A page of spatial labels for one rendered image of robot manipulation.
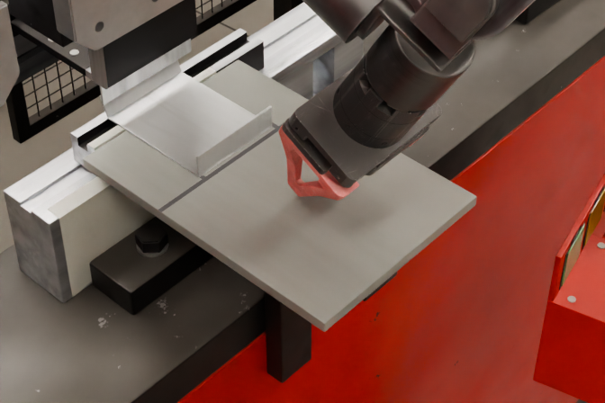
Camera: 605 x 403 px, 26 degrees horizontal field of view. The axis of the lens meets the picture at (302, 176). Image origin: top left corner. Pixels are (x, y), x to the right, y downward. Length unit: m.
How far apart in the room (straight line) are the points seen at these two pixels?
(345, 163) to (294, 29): 0.37
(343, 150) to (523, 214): 0.62
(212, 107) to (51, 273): 0.19
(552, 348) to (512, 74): 0.28
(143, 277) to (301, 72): 0.26
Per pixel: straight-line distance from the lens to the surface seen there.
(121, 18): 0.99
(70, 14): 0.96
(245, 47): 1.18
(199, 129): 1.09
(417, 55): 0.83
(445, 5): 0.79
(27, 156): 2.63
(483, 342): 1.60
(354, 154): 0.91
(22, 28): 1.22
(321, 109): 0.91
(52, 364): 1.09
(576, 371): 1.32
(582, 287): 1.29
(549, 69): 1.38
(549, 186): 1.52
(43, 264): 1.12
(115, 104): 1.11
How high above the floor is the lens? 1.70
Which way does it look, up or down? 42 degrees down
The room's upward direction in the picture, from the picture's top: straight up
